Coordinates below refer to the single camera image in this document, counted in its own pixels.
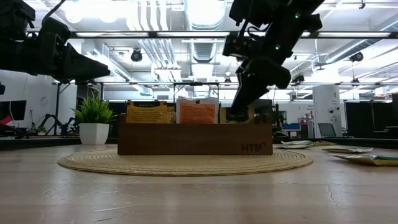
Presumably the mango black tea packet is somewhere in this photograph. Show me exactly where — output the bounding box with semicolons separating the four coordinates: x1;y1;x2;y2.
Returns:
126;100;175;124

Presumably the grey office chair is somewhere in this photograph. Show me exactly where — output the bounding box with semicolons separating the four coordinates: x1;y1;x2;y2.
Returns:
317;123;338;139

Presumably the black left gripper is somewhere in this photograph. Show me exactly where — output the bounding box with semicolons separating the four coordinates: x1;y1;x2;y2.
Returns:
0;32;111;85

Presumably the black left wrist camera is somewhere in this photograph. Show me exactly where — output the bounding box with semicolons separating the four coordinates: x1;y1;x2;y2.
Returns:
39;17;73;44

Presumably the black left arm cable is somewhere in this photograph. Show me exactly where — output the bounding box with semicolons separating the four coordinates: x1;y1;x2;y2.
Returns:
42;0;68;24

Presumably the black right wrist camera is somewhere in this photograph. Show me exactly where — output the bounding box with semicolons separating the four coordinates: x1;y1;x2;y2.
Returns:
221;32;261;60

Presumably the silver ventilation duct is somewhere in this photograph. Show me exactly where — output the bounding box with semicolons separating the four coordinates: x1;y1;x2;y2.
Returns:
183;0;228;65

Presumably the brown wooden tea box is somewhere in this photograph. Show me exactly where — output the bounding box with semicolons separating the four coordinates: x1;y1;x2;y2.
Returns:
117;113;274;156

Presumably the long overhead light bar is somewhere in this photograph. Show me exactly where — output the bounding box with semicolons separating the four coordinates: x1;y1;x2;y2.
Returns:
70;30;398;39

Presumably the round woven placemat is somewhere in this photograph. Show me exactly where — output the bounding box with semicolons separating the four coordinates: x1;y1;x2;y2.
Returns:
57;148;314;177

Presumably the black monitor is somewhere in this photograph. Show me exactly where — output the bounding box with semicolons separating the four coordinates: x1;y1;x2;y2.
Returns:
254;98;274;123
0;100;27;121

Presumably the white pillar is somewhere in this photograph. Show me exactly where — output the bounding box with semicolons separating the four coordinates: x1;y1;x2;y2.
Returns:
312;85;343;138

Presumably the black partition wall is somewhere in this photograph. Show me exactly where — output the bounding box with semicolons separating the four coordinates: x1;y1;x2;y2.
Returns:
345;101;392;138
107;101;127;138

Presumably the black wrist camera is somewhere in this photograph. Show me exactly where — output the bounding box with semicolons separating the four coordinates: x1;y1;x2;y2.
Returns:
221;32;261;60
39;17;73;44

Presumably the green plant white pot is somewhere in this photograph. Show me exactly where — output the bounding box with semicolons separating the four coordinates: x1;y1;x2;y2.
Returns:
71;91;118;146

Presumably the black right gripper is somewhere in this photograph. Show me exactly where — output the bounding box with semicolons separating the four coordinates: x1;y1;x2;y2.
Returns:
230;55;292;113

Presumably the orange white tea packet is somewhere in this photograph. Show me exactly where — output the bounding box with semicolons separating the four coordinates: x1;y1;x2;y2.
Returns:
176;96;220;124

